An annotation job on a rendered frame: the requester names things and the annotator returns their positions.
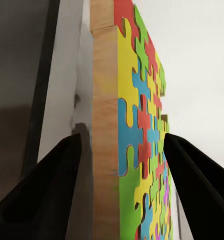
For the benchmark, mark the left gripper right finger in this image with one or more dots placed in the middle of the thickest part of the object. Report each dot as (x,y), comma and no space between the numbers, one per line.
(199,181)

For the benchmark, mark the jigsaw puzzle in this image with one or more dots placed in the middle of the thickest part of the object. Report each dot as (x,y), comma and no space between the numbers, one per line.
(131,178)

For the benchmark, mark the desk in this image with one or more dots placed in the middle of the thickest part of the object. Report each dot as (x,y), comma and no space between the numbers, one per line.
(46,95)

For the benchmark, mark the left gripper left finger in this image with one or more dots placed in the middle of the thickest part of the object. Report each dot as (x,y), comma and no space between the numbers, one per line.
(38,208)

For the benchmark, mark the toy box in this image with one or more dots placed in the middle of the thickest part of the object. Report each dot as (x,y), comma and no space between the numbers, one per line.
(184,227)

